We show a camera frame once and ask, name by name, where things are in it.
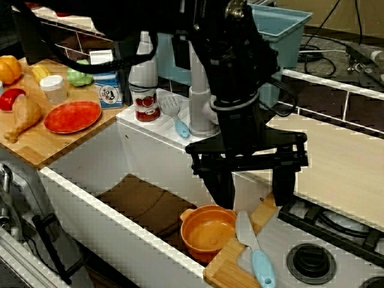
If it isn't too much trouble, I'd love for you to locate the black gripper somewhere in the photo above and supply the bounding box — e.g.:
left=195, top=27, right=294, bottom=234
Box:
left=185, top=103, right=310, bottom=211

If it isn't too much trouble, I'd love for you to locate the grey knife with blue handle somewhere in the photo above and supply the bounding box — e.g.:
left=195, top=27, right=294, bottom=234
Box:
left=235, top=209, right=276, bottom=288

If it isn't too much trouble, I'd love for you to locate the small bamboo cutting board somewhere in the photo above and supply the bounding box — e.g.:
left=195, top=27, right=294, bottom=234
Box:
left=203, top=191, right=280, bottom=288

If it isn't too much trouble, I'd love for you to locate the large light wooden board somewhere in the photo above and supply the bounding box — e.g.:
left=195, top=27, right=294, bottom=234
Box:
left=265, top=113, right=384, bottom=232

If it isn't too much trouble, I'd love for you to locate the wooden counter board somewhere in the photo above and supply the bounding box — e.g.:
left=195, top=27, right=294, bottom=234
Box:
left=0, top=56, right=125, bottom=170

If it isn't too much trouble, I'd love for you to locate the orange toy pot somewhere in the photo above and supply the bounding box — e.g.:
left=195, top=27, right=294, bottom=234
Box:
left=179, top=205, right=238, bottom=265

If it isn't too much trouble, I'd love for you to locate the black stove grate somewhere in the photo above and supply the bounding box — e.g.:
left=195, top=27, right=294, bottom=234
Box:
left=278, top=199, right=384, bottom=268

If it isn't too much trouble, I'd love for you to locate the round black stove knob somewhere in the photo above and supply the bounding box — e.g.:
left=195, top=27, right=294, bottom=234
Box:
left=359, top=275, right=384, bottom=288
left=286, top=242, right=340, bottom=286

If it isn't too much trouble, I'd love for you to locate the grey toy faucet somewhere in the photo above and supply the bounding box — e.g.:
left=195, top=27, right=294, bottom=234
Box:
left=128, top=29, right=222, bottom=139

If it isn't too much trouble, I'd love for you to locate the brown cloth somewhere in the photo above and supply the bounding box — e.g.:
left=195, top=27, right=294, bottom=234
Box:
left=95, top=173, right=199, bottom=251

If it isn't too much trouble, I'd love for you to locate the white toy kitchen unit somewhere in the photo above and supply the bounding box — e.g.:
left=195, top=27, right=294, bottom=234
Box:
left=0, top=11, right=384, bottom=288

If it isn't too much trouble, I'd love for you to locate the tomato can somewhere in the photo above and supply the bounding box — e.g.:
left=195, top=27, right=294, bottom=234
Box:
left=129, top=83, right=161, bottom=122

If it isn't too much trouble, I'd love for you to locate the black rectangular panel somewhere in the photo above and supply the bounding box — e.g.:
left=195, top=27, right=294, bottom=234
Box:
left=172, top=32, right=193, bottom=70

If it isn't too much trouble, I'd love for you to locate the light blue plastic bin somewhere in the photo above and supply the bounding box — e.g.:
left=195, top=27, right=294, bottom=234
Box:
left=155, top=2, right=313, bottom=112

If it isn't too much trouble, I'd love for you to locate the blue white milk carton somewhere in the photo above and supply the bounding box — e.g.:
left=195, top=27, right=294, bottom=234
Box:
left=89, top=49, right=124, bottom=110

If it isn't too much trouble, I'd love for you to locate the red plate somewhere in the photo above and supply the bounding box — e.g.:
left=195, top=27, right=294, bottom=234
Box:
left=43, top=100, right=103, bottom=134

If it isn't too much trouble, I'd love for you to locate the green toy pepper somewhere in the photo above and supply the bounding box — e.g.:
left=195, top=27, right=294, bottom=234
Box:
left=66, top=59, right=95, bottom=88

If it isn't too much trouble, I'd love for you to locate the black clamp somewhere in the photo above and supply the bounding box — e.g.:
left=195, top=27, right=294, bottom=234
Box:
left=31, top=212, right=81, bottom=286

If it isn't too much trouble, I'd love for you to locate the toy chicken drumstick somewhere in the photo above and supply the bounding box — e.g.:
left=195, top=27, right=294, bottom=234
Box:
left=4, top=95, right=43, bottom=144

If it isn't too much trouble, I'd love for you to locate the yellow toy vegetable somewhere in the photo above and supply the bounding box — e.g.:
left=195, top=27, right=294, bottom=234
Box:
left=31, top=64, right=52, bottom=84

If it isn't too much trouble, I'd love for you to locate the silver metal clamp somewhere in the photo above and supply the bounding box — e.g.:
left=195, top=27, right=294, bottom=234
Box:
left=0, top=163, right=25, bottom=242

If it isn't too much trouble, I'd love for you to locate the red toy pepper slice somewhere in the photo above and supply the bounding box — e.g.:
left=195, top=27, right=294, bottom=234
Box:
left=0, top=88, right=27, bottom=112

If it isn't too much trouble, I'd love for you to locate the orange toy bell pepper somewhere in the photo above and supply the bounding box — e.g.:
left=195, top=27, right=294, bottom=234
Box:
left=0, top=55, right=23, bottom=86

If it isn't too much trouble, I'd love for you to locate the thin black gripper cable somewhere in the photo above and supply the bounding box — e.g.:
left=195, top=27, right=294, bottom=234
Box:
left=259, top=76, right=299, bottom=118

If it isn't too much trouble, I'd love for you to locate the grey spatula with blue handle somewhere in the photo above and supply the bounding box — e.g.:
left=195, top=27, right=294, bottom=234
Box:
left=158, top=95, right=191, bottom=139

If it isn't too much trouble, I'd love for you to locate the black floor cable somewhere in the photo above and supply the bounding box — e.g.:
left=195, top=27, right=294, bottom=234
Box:
left=298, top=0, right=346, bottom=77

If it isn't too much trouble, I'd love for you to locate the white floor cable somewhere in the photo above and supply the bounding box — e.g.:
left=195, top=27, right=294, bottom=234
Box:
left=299, top=48, right=350, bottom=55

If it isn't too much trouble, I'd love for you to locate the metal floor bracket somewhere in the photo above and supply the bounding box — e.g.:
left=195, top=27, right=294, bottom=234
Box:
left=344, top=41, right=384, bottom=88

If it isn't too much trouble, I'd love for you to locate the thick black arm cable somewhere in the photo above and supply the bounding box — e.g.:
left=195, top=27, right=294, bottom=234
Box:
left=11, top=0, right=158, bottom=75

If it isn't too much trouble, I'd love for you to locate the aluminium frame rail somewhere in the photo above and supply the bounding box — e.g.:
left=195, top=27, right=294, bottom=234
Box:
left=0, top=226, right=64, bottom=288

